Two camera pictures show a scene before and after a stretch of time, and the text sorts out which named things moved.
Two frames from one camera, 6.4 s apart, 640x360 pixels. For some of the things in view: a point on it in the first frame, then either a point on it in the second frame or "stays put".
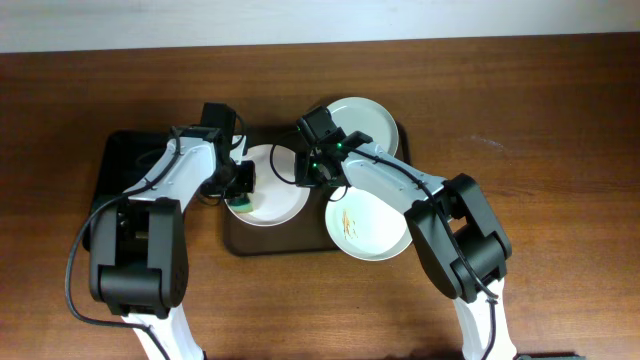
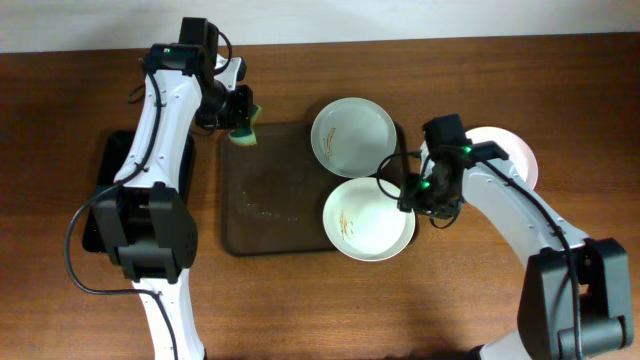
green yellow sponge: (241, 204) -> (246, 135)
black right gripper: (306, 170) -> (413, 195)
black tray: (126, 156) stays put
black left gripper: (242, 181) -> (242, 112)
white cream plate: (367, 227) stays put
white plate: (276, 197) -> (516, 150)
